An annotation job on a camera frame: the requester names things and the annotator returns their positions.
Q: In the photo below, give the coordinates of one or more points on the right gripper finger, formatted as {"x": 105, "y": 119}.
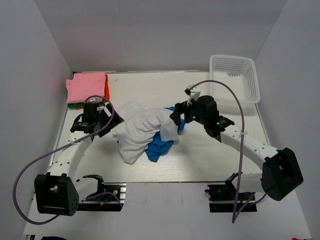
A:
{"x": 179, "y": 109}
{"x": 181, "y": 125}

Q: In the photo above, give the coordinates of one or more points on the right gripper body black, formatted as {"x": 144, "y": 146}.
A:
{"x": 192, "y": 112}

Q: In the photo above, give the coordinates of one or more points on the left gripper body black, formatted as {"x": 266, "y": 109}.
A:
{"x": 97, "y": 120}

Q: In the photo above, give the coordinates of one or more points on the white t shirt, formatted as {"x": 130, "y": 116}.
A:
{"x": 132, "y": 135}

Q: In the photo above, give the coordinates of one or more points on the blue t shirt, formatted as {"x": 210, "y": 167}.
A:
{"x": 164, "y": 132}

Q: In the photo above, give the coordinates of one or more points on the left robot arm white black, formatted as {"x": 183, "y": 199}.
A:
{"x": 59, "y": 191}

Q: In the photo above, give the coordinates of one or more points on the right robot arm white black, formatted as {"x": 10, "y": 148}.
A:
{"x": 280, "y": 172}

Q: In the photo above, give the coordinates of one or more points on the green folded t shirt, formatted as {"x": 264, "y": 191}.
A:
{"x": 75, "y": 105}

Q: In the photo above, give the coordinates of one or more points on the orange folded t shirt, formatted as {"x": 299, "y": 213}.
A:
{"x": 106, "y": 94}

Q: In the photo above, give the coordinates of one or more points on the pink folded t shirt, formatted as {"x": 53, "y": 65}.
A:
{"x": 84, "y": 85}

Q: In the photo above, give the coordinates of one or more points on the white plastic basket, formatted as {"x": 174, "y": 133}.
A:
{"x": 239, "y": 74}

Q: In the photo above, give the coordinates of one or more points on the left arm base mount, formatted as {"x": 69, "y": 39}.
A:
{"x": 110, "y": 198}

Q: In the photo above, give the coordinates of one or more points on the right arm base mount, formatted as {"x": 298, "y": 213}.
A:
{"x": 221, "y": 199}

